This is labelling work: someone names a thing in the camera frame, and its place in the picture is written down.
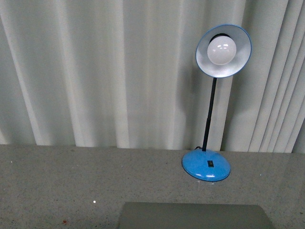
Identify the white curtain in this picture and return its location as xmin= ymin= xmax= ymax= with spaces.
xmin=0 ymin=0 xmax=305 ymax=153

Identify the blue desk lamp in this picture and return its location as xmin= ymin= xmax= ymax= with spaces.
xmin=182 ymin=24 xmax=252 ymax=182

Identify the grey laptop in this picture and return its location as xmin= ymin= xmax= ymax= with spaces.
xmin=119 ymin=202 xmax=274 ymax=229

